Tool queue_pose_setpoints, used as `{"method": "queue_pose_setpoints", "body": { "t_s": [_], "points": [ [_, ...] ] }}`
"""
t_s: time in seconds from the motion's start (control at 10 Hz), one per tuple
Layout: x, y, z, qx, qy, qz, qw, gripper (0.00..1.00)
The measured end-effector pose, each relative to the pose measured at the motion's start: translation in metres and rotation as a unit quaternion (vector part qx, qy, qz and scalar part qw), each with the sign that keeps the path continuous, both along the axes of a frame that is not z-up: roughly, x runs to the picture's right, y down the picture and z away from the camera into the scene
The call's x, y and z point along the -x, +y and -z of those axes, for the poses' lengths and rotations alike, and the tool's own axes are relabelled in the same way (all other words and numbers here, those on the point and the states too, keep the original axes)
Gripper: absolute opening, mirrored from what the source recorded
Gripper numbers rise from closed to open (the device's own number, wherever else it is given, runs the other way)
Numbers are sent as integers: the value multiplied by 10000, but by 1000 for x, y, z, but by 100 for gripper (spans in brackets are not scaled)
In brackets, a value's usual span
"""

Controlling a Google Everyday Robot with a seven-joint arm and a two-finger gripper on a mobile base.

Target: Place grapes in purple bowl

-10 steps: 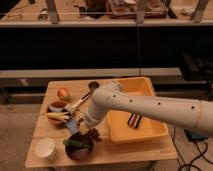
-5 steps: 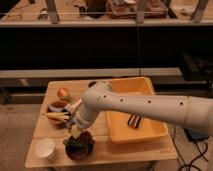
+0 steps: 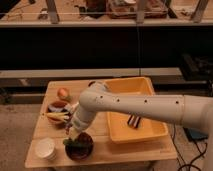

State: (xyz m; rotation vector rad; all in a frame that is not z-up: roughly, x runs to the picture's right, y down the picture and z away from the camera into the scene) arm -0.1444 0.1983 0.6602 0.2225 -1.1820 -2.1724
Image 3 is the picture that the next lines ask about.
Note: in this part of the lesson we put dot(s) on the yellow banana toy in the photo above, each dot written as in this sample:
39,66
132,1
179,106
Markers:
62,116

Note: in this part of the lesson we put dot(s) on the small metal cup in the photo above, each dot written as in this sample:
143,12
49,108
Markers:
91,83

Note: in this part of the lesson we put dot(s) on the striped dark block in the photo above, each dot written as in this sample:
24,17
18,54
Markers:
134,121

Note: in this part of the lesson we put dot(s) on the green cucumber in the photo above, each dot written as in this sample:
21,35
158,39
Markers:
84,144

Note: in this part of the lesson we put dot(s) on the dark purple grape bunch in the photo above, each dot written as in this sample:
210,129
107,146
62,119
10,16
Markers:
74,142

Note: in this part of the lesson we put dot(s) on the dark purple bowl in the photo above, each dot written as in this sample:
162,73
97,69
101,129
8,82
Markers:
76,153

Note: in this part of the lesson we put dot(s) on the white paper cup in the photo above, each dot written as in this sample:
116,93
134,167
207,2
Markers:
45,149

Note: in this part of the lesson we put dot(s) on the wooden table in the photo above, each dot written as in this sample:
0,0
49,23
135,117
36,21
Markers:
105,151

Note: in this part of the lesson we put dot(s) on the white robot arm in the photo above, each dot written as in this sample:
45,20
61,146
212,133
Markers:
195,112

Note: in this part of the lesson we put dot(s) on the black box on floor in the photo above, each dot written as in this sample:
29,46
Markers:
193,135

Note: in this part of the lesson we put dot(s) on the yellow plastic bin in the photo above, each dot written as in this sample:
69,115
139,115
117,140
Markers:
119,130

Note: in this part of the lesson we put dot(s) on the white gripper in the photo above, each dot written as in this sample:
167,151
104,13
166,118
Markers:
73,133

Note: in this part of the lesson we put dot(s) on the white handled spatula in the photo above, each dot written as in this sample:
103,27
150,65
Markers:
71,107

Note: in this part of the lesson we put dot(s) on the red green apple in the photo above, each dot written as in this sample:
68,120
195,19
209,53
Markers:
63,94

